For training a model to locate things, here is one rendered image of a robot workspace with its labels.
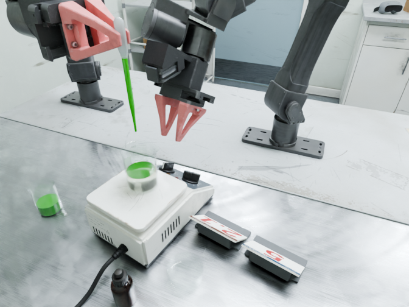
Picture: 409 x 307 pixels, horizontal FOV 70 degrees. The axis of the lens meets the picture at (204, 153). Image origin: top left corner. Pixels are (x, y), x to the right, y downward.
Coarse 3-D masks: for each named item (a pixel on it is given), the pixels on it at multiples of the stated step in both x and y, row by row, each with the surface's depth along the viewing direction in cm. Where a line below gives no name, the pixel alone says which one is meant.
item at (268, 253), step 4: (248, 244) 46; (252, 244) 47; (256, 244) 48; (256, 248) 45; (260, 248) 46; (264, 248) 47; (260, 252) 44; (264, 252) 45; (268, 252) 46; (272, 252) 47; (268, 256) 43; (272, 256) 44; (276, 256) 45; (280, 256) 46; (276, 260) 43; (280, 260) 44; (284, 260) 45; (288, 260) 46; (284, 264) 42; (288, 264) 43; (292, 264) 44; (296, 264) 45; (292, 268) 42; (296, 268) 43; (300, 268) 44
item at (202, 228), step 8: (208, 216) 54; (216, 216) 54; (200, 224) 49; (224, 224) 52; (232, 224) 52; (200, 232) 51; (208, 232) 49; (216, 232) 47; (240, 232) 51; (248, 232) 51; (216, 240) 49; (224, 240) 48; (232, 240) 45; (240, 240) 47
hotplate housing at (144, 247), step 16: (192, 192) 50; (208, 192) 55; (176, 208) 47; (192, 208) 51; (96, 224) 47; (112, 224) 44; (160, 224) 44; (176, 224) 48; (112, 240) 47; (128, 240) 43; (144, 240) 42; (160, 240) 45; (112, 256) 44; (144, 256) 44
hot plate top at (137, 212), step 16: (160, 176) 50; (96, 192) 47; (112, 192) 47; (128, 192) 47; (160, 192) 47; (176, 192) 47; (96, 208) 45; (112, 208) 44; (128, 208) 44; (144, 208) 44; (160, 208) 44; (128, 224) 42; (144, 224) 42
